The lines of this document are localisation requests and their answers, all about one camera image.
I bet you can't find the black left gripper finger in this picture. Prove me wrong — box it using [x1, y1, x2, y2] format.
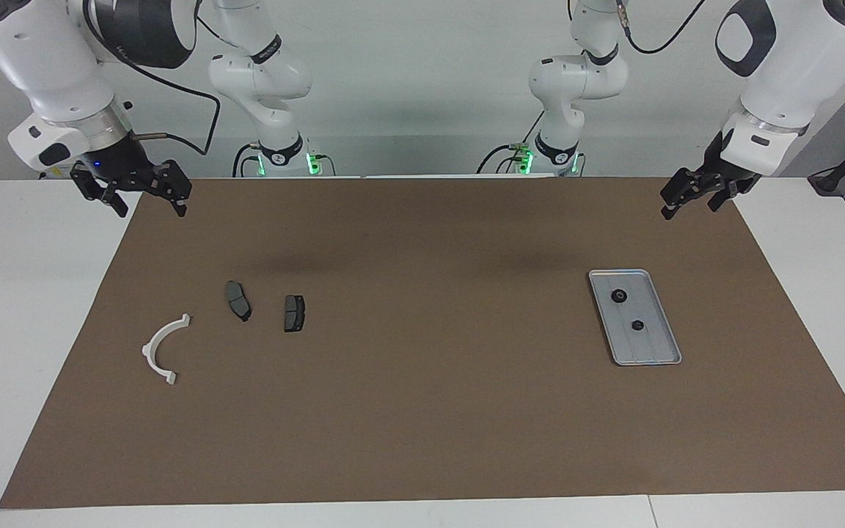
[708, 183, 743, 214]
[660, 169, 706, 220]

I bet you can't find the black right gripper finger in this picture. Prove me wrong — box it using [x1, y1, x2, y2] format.
[70, 166, 130, 219]
[148, 161, 193, 219]

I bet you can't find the silver metal tray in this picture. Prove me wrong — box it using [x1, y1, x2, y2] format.
[588, 268, 684, 367]

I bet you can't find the curved dark grey brake pad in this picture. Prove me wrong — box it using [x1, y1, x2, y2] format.
[225, 280, 253, 323]

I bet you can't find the rectangular dark grey brake pad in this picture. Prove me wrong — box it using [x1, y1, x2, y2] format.
[283, 294, 308, 334]

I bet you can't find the brown table mat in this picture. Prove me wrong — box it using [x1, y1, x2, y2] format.
[0, 175, 845, 510]

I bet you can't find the black right base cable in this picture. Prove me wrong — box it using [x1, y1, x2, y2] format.
[232, 143, 262, 178]

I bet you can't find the black base cable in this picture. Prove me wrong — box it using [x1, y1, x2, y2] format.
[232, 143, 262, 178]
[476, 110, 546, 175]

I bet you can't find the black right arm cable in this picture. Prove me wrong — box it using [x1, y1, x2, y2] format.
[81, 0, 222, 156]

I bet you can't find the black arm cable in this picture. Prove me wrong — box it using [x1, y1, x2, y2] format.
[81, 0, 222, 156]
[613, 0, 709, 56]

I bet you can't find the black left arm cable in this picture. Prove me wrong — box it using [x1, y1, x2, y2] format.
[613, 0, 709, 56]

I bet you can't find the white semicircular bracket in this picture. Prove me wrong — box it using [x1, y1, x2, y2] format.
[142, 313, 192, 386]

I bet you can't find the black left base cable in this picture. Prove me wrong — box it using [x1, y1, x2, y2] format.
[476, 110, 546, 175]

